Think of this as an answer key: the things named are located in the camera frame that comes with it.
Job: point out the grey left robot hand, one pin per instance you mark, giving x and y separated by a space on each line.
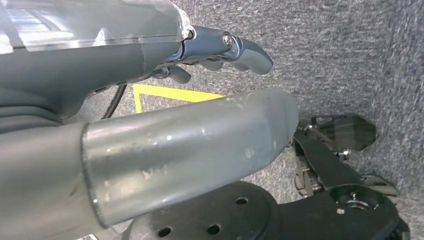
82 49

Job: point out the yellow floor tape marking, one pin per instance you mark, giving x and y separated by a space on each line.
172 93

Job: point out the black robot foot mechanism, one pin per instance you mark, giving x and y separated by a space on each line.
298 218

